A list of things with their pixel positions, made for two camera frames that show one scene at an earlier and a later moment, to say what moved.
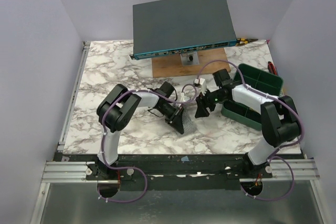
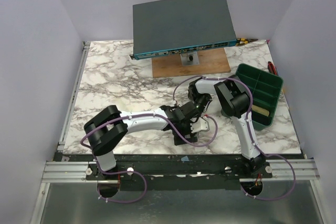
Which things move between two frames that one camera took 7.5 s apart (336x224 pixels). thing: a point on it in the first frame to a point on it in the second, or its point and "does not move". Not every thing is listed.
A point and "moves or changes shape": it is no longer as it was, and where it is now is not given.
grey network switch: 189,23 does not move
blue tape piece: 185,159 does not move
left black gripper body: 168,110 to 186,128
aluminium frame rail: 56,170 does not move
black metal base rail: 177,172 does not move
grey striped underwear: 189,126 moves or changes shape
